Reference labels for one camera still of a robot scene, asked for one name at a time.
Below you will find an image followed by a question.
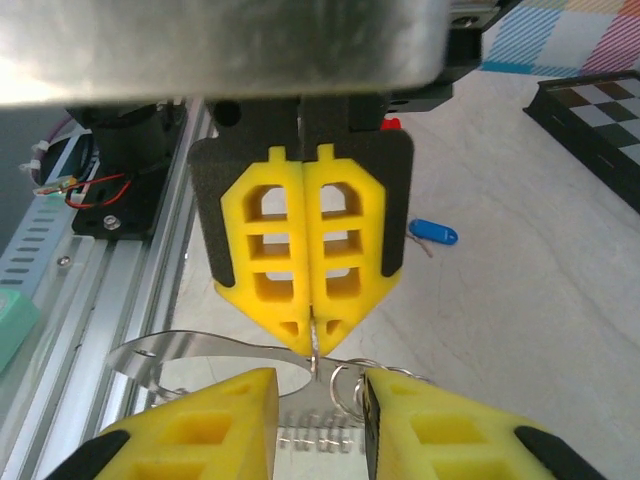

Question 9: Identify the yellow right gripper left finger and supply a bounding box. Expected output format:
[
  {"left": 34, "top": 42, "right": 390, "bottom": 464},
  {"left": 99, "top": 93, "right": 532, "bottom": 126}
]
[{"left": 49, "top": 367, "right": 280, "bottom": 480}]

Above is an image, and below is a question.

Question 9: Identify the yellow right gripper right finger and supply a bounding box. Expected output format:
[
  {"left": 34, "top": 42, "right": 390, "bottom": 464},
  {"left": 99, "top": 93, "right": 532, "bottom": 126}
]
[{"left": 359, "top": 368, "right": 609, "bottom": 480}]

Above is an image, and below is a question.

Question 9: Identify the blue plastic key tag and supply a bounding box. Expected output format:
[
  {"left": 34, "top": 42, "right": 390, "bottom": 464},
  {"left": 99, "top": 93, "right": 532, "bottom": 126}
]
[{"left": 405, "top": 218, "right": 459, "bottom": 259}]

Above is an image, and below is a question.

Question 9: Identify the silver key ring organizer plate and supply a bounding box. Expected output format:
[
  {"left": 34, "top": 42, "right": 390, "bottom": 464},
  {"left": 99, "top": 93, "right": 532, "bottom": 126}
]
[{"left": 107, "top": 319, "right": 436, "bottom": 456}]

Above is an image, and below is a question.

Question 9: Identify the mint green square clock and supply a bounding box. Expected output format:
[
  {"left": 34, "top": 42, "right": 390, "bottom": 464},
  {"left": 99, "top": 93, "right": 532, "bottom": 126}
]
[{"left": 0, "top": 287, "right": 42, "bottom": 374}]

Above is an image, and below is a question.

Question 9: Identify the black and silver chessboard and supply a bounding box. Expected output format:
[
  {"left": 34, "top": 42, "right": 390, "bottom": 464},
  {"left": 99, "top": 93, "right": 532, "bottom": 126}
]
[{"left": 522, "top": 69, "right": 640, "bottom": 216}]

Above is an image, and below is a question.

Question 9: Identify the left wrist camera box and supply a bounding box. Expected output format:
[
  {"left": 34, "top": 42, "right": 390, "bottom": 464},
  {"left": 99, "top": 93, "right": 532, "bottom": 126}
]
[{"left": 0, "top": 0, "right": 449, "bottom": 109}]

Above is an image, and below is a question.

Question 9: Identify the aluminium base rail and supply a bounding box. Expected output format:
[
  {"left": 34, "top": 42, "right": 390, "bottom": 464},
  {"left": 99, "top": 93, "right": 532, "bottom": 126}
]
[{"left": 0, "top": 97, "right": 216, "bottom": 480}]

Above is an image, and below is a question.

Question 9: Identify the small controller board with wires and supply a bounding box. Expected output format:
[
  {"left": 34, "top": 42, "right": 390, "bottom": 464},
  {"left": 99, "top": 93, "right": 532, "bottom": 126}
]
[{"left": 30, "top": 172, "right": 134, "bottom": 210}]

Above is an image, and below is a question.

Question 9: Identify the slotted grey cable duct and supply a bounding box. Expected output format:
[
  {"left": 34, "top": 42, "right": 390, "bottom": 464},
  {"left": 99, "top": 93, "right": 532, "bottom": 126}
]
[{"left": 0, "top": 134, "right": 101, "bottom": 301}]

